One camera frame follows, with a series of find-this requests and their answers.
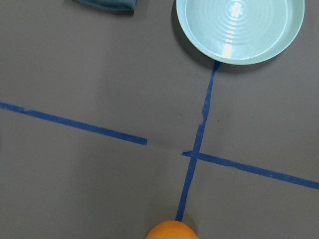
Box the orange fruit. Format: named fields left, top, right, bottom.
left=145, top=220, right=199, bottom=239

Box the light green plate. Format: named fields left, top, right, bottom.
left=176, top=0, right=305, bottom=65

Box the folded grey cloth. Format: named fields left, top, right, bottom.
left=78, top=0, right=137, bottom=11

